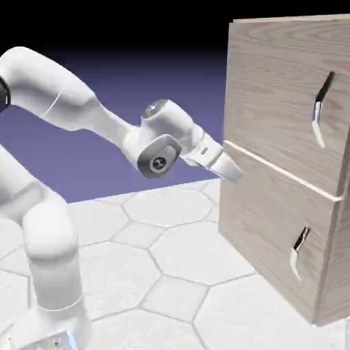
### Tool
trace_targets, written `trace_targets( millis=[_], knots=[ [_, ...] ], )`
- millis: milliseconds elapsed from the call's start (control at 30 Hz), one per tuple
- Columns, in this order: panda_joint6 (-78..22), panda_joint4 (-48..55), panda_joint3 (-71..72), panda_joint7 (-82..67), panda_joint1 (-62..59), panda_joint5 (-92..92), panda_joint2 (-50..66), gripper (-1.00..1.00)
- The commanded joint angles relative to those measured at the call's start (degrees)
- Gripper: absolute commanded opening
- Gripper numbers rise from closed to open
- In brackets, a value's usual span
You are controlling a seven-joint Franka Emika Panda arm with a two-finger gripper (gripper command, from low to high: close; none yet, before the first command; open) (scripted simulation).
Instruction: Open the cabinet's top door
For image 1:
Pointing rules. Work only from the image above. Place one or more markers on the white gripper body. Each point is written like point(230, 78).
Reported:
point(225, 165)

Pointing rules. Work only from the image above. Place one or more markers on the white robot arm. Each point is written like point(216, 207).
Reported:
point(54, 90)

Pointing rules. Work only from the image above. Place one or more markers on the small light wood door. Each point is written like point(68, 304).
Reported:
point(262, 224)

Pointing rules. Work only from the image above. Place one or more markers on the large light wood door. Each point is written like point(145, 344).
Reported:
point(268, 90)

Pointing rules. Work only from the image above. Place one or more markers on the light wood cabinet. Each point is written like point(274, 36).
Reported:
point(336, 246)

